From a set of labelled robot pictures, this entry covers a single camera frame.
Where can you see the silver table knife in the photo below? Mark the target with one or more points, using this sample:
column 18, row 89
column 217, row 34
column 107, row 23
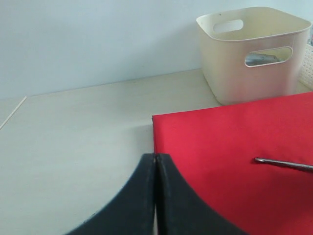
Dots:
column 298, row 166

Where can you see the white ceramic bowl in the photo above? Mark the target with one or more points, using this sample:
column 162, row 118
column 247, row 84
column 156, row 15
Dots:
column 255, row 59

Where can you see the red tablecloth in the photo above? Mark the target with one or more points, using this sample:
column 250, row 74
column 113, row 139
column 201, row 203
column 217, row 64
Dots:
column 214, row 150

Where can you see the white perforated basket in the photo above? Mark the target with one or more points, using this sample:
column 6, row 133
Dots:
column 306, row 75

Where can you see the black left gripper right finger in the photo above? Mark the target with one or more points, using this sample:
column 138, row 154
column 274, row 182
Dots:
column 179, row 210

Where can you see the cream plastic bin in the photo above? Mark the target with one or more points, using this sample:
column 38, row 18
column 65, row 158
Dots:
column 226, row 38

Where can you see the small milk carton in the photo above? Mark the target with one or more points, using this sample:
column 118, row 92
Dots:
column 310, row 40

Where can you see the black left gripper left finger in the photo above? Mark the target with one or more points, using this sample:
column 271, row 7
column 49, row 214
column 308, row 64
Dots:
column 132, row 210

